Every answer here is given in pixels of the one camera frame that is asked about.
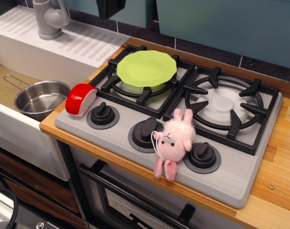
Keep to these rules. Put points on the black middle stove knob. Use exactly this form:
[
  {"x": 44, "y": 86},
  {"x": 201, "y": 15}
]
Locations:
[{"x": 139, "y": 135}]

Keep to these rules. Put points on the black stove knob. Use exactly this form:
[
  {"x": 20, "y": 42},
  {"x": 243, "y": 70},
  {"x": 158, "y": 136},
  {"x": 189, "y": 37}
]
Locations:
[
  {"x": 139, "y": 135},
  {"x": 102, "y": 117},
  {"x": 202, "y": 158}
]

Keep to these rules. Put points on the grey toy stove top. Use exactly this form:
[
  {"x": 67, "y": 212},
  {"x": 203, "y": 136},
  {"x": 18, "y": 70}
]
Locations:
[{"x": 230, "y": 183}]

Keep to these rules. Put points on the black left burner grate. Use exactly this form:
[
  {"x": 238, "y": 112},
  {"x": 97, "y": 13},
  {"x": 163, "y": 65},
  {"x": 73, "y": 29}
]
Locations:
[{"x": 152, "y": 101}]

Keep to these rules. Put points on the black burner grate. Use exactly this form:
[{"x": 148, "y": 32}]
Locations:
[
  {"x": 227, "y": 109},
  {"x": 152, "y": 101}
]

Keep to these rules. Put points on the pink stuffed rabbit toy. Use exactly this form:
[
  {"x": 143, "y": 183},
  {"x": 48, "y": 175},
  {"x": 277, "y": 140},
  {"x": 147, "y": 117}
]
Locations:
[{"x": 173, "y": 143}]

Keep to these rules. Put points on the black left stove knob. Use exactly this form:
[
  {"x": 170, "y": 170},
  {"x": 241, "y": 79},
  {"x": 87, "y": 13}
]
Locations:
[{"x": 102, "y": 117}]

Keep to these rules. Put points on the light green plastic plate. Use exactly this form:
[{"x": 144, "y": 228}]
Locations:
[{"x": 146, "y": 68}]

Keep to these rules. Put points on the red white toy sushi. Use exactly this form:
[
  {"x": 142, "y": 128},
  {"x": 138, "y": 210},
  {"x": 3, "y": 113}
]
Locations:
[{"x": 80, "y": 99}]

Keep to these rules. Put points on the black right stove knob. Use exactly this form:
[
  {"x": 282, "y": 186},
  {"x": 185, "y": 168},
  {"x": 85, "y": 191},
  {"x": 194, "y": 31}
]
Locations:
[{"x": 202, "y": 158}]

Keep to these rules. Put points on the black right burner grate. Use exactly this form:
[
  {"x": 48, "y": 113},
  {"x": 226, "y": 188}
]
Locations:
[{"x": 227, "y": 109}]

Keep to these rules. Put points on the toy oven door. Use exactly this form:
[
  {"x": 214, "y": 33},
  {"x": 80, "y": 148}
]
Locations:
[{"x": 201, "y": 219}]

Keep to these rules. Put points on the teal cabinet left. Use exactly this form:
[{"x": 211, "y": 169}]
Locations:
[{"x": 136, "y": 12}]

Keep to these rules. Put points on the teal cabinet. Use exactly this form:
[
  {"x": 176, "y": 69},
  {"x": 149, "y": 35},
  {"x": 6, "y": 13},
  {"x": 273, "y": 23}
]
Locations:
[
  {"x": 136, "y": 12},
  {"x": 258, "y": 29}
]

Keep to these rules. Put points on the small stainless steel pot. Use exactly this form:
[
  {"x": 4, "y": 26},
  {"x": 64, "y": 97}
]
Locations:
[{"x": 39, "y": 99}]

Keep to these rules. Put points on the white toy sink unit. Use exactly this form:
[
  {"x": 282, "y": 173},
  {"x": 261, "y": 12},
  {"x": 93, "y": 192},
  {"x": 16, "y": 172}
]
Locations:
[{"x": 71, "y": 58}]

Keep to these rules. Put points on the grey toy faucet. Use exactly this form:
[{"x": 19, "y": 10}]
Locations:
[{"x": 50, "y": 21}]

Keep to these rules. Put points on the wooden drawer front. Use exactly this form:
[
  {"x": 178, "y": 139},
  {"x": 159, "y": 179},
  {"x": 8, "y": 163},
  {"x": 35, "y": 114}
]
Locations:
[{"x": 44, "y": 192}]

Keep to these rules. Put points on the teal cabinet right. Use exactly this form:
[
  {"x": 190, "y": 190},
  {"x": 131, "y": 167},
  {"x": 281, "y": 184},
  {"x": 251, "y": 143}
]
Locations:
[{"x": 258, "y": 29}]

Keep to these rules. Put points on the black oven door handle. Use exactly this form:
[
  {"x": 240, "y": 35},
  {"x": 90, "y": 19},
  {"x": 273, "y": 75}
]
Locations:
[{"x": 105, "y": 183}]

